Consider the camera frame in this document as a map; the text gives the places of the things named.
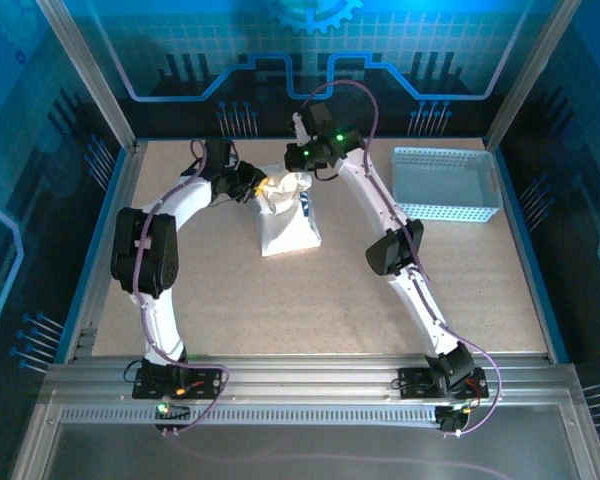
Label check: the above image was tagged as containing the white printed t-shirt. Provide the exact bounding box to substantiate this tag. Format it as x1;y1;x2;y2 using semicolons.
252;167;324;259

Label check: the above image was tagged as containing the light grey perforated basket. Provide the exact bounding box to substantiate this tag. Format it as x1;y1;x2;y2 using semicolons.
389;146;505;225

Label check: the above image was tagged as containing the black controller box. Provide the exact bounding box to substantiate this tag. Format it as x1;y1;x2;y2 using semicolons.
435;403;475;437
153;399;192;435

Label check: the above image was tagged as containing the grey metal panel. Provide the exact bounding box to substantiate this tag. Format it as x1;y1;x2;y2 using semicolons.
42;424;581;480

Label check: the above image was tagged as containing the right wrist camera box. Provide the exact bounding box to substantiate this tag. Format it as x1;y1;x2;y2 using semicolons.
291;111;312;147

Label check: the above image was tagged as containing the aluminium frame post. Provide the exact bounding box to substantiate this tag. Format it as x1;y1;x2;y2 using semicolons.
33;0;140;151
483;0;584;151

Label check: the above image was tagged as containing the aluminium mounting rail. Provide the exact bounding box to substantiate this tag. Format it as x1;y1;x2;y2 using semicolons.
42;352;584;409

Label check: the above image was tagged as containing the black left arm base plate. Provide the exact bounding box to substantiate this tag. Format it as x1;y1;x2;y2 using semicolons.
131;368;225;401

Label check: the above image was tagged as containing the slotted grey cable duct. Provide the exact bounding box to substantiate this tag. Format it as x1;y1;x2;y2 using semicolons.
58;406;440;428

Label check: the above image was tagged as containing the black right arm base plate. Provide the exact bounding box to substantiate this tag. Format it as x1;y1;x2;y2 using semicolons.
397;367;490;400

